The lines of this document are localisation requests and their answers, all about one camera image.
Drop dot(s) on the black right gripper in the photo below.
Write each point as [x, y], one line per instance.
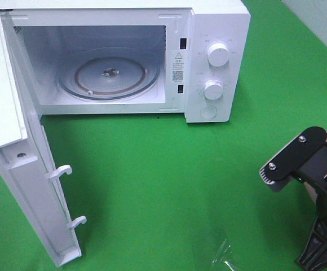
[311, 167]

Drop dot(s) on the round door release button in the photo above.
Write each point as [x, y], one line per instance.
[208, 112]

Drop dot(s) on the white microwave door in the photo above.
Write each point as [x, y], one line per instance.
[26, 162]

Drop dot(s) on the lower white microwave knob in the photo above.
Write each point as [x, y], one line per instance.
[213, 89]

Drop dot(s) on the white microwave knob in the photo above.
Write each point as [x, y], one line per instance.
[217, 54]
[213, 89]

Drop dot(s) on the upper white microwave knob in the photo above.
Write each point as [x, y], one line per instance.
[217, 54]

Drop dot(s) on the white microwave oven body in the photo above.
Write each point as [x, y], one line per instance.
[182, 30]

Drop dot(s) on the glass microwave turntable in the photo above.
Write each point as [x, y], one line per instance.
[110, 73]

